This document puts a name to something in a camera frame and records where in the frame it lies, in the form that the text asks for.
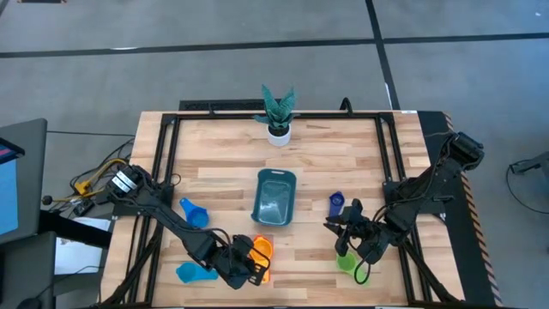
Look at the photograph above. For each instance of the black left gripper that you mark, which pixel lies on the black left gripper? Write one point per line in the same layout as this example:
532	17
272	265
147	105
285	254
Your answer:
233	268

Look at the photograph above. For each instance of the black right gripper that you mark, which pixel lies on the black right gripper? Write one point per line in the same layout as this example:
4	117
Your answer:
364	240

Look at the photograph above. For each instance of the red measuring cup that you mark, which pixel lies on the red measuring cup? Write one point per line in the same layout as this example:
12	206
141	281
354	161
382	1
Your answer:
267	278

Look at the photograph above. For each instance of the green measuring cup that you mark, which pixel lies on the green measuring cup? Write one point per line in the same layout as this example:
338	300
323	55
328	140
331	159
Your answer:
346	262

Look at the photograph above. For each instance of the purple measuring cup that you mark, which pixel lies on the purple measuring cup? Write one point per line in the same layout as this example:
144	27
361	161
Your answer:
336	200

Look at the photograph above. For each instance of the light blue measuring cup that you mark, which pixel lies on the light blue measuring cup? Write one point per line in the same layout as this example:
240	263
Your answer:
188	273

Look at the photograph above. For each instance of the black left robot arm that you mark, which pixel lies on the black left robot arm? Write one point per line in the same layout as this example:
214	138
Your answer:
171	219

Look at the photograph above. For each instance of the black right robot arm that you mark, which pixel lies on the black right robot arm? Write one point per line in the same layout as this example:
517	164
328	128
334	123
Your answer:
420	193

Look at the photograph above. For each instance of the teal plastic basket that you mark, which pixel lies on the teal plastic basket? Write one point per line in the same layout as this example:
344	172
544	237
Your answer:
273	201

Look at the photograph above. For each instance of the snake plant in white pot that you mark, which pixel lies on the snake plant in white pot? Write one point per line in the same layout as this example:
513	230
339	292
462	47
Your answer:
279	135

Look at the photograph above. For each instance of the black hazard-striped mat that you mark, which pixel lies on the black hazard-striped mat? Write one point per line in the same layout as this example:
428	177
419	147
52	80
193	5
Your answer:
472	257

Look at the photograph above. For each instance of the white paper sheet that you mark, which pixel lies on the white paper sheet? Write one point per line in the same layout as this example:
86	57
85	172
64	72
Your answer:
77	253

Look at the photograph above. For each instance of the black beam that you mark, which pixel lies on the black beam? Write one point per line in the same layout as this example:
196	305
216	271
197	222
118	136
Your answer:
73	229

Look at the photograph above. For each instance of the grey floor stand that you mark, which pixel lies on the grey floor stand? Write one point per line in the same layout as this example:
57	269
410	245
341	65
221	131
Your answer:
532	164

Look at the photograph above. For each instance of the black round knob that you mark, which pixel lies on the black round knob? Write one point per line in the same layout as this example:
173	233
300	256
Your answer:
47	200

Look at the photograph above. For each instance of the blue screen monitor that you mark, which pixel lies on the blue screen monitor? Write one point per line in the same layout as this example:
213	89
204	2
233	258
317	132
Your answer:
7	197

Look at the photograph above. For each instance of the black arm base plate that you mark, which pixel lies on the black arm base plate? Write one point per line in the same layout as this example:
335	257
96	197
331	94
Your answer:
128	210
433	208

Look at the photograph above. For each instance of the black aluminium table frame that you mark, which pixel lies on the black aluminium table frame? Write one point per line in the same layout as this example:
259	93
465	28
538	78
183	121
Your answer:
214	116

